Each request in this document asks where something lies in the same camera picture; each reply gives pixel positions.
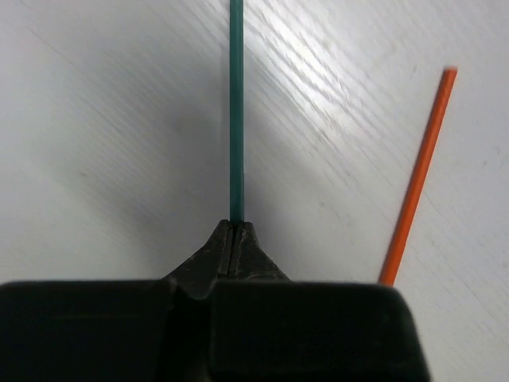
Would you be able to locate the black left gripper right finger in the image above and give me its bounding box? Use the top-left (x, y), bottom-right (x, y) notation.
top-left (208, 223), bottom-right (430, 381)

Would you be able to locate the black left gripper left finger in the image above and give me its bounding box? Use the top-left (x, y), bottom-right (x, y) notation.
top-left (1, 220), bottom-right (231, 381)

